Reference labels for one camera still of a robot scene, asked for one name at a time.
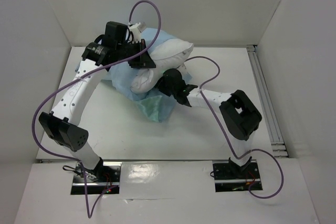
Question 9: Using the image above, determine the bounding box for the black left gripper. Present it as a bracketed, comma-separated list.
[116, 39, 155, 68]

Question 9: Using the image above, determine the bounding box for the light blue pillowcase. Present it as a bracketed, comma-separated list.
[74, 27, 193, 123]

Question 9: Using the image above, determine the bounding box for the white pillow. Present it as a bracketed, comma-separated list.
[130, 38, 194, 94]

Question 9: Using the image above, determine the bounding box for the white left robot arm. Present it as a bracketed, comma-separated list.
[38, 22, 155, 182]

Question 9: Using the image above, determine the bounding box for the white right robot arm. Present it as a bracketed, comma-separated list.
[155, 69, 262, 178]

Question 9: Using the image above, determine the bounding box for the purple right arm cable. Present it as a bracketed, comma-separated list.
[181, 56, 285, 198]

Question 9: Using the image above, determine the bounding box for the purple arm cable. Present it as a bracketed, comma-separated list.
[31, 0, 161, 219]
[181, 56, 285, 198]

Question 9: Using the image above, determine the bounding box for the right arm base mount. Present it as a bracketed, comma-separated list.
[209, 160, 263, 193]

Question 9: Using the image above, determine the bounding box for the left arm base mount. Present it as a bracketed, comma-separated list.
[62, 162, 121, 195]

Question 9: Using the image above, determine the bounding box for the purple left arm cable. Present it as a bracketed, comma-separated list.
[31, 0, 161, 219]

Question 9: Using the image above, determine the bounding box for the aluminium rail frame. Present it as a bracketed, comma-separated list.
[247, 45, 289, 158]

